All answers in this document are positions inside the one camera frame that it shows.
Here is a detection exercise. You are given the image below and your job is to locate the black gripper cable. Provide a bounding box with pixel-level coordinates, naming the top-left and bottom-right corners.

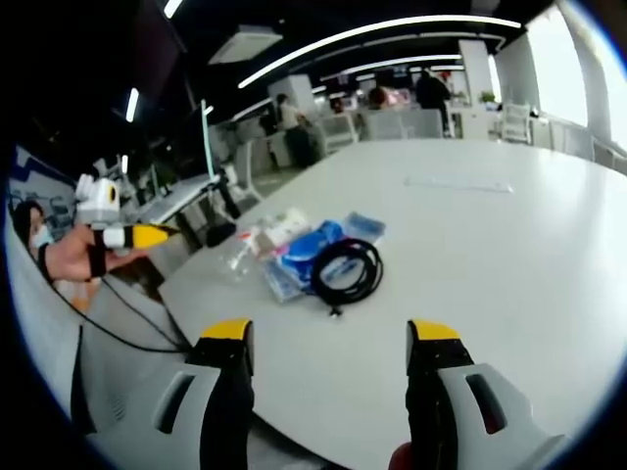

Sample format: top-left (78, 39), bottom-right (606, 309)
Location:
top-left (100, 276), bottom-right (195, 353)

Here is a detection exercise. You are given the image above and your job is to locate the white table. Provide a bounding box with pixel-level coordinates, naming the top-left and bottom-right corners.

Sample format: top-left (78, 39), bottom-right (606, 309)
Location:
top-left (156, 138), bottom-right (627, 470)

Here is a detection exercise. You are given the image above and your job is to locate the blue plastic packet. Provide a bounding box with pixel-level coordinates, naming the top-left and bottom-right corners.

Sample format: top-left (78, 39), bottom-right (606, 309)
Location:
top-left (263, 218), bottom-right (347, 304)

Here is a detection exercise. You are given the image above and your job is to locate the black clamp stand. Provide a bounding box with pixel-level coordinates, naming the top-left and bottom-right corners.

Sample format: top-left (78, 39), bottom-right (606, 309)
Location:
top-left (215, 168), bottom-right (243, 221)

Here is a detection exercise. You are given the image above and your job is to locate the person's grey clothing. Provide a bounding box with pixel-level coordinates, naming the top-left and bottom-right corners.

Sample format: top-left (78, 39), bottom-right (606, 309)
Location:
top-left (9, 234), bottom-right (200, 445)

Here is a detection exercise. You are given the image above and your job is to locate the long ceiling light strip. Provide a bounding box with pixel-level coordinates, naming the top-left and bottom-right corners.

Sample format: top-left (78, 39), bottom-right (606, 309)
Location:
top-left (237, 14), bottom-right (523, 90)

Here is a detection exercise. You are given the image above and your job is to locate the clear plastic bag with items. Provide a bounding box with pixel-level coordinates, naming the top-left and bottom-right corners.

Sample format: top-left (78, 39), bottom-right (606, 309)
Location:
top-left (250, 207), bottom-right (314, 257)

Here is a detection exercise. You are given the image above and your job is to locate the white mesh chair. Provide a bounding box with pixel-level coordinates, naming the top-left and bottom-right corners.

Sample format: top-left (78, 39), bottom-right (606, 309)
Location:
top-left (500, 101), bottom-right (534, 144)

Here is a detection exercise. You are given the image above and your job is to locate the person's right hand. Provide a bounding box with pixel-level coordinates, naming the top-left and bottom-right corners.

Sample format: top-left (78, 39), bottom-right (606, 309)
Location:
top-left (388, 440), bottom-right (418, 470)

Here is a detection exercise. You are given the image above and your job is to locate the grey mesh chair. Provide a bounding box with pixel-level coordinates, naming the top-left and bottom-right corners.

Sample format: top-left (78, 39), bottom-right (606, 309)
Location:
top-left (316, 111), bottom-right (360, 154)

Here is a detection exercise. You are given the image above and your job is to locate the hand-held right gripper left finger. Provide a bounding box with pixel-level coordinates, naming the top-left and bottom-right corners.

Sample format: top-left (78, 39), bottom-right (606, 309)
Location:
top-left (91, 317), bottom-right (257, 470)

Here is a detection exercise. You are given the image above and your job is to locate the person's left hand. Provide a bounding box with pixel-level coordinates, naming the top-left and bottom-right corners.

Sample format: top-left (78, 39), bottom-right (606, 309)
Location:
top-left (36, 225), bottom-right (132, 285)

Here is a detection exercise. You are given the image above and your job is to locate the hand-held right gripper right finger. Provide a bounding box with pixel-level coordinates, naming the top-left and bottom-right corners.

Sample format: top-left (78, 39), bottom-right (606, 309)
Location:
top-left (406, 318), bottom-right (573, 470)

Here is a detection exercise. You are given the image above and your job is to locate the green desk pole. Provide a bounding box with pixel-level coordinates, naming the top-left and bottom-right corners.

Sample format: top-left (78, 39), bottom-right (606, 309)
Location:
top-left (199, 99), bottom-right (217, 183)

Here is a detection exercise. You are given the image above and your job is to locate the clear blue plastic box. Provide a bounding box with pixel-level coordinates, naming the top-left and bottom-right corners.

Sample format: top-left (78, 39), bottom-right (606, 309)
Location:
top-left (341, 211), bottom-right (387, 245)

